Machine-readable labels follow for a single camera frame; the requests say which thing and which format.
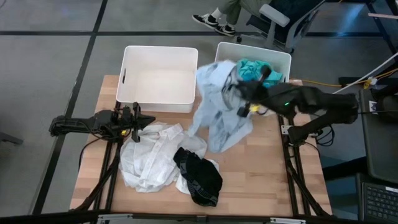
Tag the light blue shirt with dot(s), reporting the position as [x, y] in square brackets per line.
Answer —
[217, 124]

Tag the silver frame bracket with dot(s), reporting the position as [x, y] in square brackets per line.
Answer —
[115, 218]
[287, 221]

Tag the black desk leg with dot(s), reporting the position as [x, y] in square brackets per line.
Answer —
[382, 27]

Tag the small grey camera mount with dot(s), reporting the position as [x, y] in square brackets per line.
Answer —
[201, 218]

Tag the teal garment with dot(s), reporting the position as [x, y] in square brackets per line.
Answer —
[248, 71]

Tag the long black frame bar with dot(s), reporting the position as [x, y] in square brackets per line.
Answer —
[46, 218]

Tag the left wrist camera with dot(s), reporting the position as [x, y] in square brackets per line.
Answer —
[127, 111]

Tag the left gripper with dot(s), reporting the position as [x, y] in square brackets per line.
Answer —
[136, 130]

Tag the person's black white sneaker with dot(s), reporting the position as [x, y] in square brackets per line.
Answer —
[225, 30]
[203, 21]

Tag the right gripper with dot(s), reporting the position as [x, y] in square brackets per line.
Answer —
[258, 93]

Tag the black power strip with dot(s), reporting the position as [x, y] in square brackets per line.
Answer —
[345, 79]

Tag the white button shirt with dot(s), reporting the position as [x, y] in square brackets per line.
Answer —
[149, 158]

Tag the grey blue office chair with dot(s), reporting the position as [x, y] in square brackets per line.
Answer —
[273, 14]

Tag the white plastic storage bin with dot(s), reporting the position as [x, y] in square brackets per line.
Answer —
[161, 81]
[248, 51]

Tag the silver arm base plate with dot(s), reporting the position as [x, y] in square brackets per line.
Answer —
[284, 129]

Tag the black diagonal frame strut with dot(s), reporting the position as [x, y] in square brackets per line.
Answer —
[317, 199]
[89, 193]

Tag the yellow tape band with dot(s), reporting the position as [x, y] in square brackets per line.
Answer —
[255, 108]
[124, 132]

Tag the black rounded object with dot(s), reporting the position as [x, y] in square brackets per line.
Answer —
[388, 105]

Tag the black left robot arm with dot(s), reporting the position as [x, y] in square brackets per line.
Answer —
[71, 124]

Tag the light wooden strip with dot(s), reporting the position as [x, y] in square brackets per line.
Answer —
[385, 16]

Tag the grey furniture foot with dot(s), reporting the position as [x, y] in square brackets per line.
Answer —
[9, 138]

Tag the person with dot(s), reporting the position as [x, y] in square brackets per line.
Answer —
[233, 7]

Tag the black flat panel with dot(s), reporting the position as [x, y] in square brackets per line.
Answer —
[379, 149]

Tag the black laptop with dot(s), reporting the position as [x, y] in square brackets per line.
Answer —
[379, 202]

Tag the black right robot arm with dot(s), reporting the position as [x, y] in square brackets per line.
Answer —
[326, 99]

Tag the black aluminium frame rail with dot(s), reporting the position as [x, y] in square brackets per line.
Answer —
[98, 199]
[110, 199]
[303, 186]
[289, 186]

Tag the black boxer briefs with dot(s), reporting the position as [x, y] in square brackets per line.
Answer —
[202, 180]

